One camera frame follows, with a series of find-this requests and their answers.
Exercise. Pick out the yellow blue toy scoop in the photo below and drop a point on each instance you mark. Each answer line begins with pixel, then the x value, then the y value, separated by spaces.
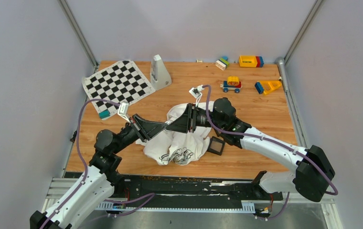
pixel 266 87

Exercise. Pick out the teal small block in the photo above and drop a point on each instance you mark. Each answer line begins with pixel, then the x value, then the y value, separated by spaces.
pixel 104 114

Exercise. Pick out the black square frame box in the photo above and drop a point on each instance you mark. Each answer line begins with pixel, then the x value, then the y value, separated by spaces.
pixel 216 146

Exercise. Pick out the white printed garment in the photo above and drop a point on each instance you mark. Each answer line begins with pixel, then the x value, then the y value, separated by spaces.
pixel 180 148

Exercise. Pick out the yellow red blue block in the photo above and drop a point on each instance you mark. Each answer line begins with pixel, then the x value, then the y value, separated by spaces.
pixel 251 61

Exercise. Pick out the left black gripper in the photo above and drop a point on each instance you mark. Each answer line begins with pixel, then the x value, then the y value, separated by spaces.
pixel 151 127

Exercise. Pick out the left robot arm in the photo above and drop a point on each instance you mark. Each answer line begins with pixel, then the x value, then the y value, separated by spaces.
pixel 100 178

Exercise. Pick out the small round brooch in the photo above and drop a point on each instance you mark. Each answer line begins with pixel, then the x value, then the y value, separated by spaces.
pixel 168 122

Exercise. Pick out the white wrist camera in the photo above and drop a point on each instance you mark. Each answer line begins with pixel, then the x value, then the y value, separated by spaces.
pixel 123 111
pixel 196 92

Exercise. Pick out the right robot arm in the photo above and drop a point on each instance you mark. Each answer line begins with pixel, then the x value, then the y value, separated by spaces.
pixel 310 172

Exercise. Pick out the white green blue blocks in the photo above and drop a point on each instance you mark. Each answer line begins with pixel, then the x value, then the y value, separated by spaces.
pixel 222 63

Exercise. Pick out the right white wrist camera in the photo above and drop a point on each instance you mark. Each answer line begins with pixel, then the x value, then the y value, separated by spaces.
pixel 196 92

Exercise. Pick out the toy car with yellow top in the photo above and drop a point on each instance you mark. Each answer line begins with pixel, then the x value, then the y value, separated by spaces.
pixel 231 84

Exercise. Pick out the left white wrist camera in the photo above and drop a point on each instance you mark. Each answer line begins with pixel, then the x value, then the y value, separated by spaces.
pixel 123 111

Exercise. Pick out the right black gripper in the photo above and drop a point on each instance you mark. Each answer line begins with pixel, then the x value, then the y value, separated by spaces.
pixel 186 122

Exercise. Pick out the grey metal pipe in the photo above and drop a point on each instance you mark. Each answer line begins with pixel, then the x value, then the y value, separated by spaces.
pixel 280 62

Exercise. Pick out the white cone-shaped box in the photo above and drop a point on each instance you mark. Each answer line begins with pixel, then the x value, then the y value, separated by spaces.
pixel 159 75

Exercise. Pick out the black white checkerboard sheet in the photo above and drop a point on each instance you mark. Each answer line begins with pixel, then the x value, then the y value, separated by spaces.
pixel 122 81

